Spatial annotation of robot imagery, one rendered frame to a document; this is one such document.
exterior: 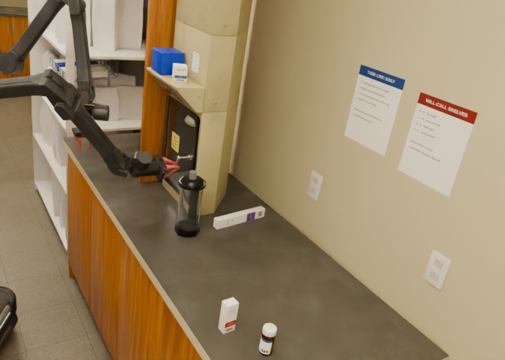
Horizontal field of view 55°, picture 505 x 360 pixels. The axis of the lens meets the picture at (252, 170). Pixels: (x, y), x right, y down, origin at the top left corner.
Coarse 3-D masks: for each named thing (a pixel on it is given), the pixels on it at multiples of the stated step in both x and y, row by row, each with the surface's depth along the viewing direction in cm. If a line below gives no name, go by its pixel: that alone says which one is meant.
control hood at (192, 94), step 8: (152, 72) 198; (160, 80) 196; (168, 80) 188; (176, 88) 181; (184, 88) 181; (192, 88) 183; (200, 88) 185; (184, 96) 182; (192, 96) 184; (200, 96) 186; (192, 104) 186; (200, 104) 187; (200, 112) 189
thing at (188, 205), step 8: (184, 192) 186; (192, 192) 185; (200, 192) 187; (184, 200) 187; (192, 200) 186; (200, 200) 189; (184, 208) 188; (192, 208) 188; (200, 208) 191; (184, 216) 189; (192, 216) 190; (184, 224) 191; (192, 224) 191
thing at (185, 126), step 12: (168, 108) 213; (180, 108) 203; (168, 120) 215; (180, 120) 204; (192, 120) 195; (168, 132) 216; (180, 132) 205; (192, 132) 196; (168, 144) 218; (180, 144) 207; (192, 144) 197; (168, 156) 219; (192, 156) 198; (180, 168) 209; (192, 168) 199; (168, 180) 222
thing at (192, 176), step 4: (192, 172) 185; (196, 172) 186; (184, 176) 188; (188, 176) 189; (192, 176) 186; (196, 176) 190; (180, 180) 187; (184, 180) 185; (188, 180) 185; (192, 180) 186; (196, 180) 186; (200, 180) 187; (184, 184) 185; (188, 184) 184; (192, 184) 184; (196, 184) 185; (200, 184) 186
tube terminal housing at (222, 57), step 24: (192, 48) 191; (216, 48) 181; (240, 48) 195; (192, 72) 193; (216, 72) 185; (240, 72) 205; (216, 96) 190; (216, 120) 195; (216, 144) 200; (216, 168) 205; (216, 192) 211
